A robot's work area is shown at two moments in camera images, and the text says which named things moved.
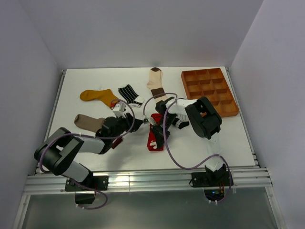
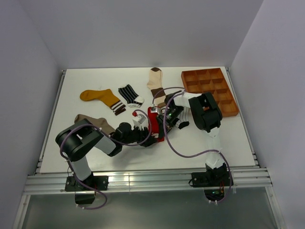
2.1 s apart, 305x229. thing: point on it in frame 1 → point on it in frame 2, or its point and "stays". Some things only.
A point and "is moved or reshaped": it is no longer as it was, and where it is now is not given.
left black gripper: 129,120 → 143,134
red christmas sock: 151,144 is moved or reshaped
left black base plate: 97,182 stays
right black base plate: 211,179 stays
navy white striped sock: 132,98 stays
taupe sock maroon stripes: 91,123 stays
